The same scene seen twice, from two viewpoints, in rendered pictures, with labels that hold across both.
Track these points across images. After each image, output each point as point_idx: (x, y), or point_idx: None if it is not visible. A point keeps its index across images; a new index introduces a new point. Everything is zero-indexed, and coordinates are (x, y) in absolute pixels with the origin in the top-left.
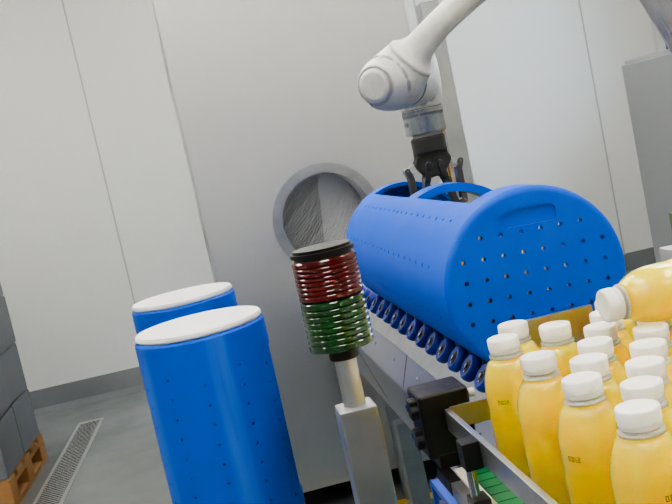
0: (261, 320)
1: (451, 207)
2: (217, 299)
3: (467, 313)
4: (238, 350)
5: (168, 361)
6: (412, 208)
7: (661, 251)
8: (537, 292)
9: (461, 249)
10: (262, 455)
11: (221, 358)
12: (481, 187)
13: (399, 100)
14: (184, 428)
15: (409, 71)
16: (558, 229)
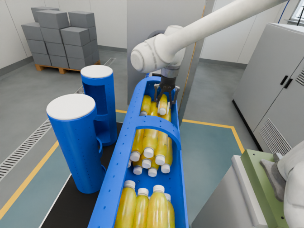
0: (90, 114)
1: (113, 200)
2: (103, 78)
3: None
4: (75, 125)
5: (51, 121)
6: (127, 137)
7: (233, 157)
8: None
9: None
10: (82, 150)
11: (68, 127)
12: (168, 131)
13: (148, 72)
14: (58, 138)
15: (158, 59)
16: None
